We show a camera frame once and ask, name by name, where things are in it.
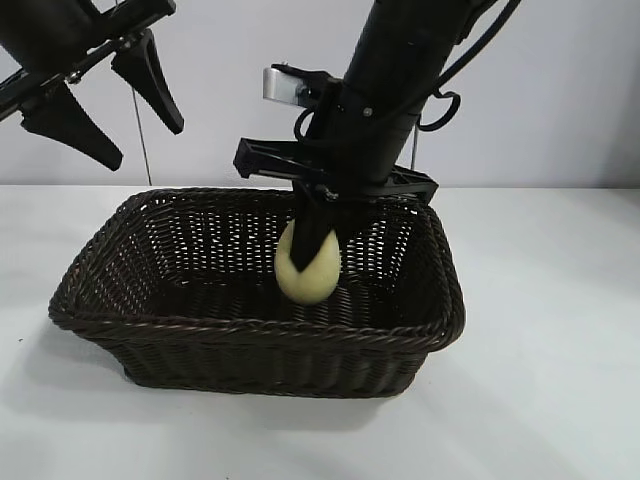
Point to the pale yellow egg yolk pastry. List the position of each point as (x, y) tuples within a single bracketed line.
[(310, 287)]

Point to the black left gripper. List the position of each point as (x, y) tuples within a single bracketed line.
[(60, 35)]

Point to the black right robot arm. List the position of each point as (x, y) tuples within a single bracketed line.
[(400, 40)]

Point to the dark brown woven basket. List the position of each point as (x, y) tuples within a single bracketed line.
[(260, 360)]

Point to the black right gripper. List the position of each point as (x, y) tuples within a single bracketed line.
[(365, 140)]

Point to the thin grey vertical rod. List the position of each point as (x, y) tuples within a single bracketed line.
[(414, 150), (144, 150)]

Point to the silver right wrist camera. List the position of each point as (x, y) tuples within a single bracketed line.
[(280, 82)]

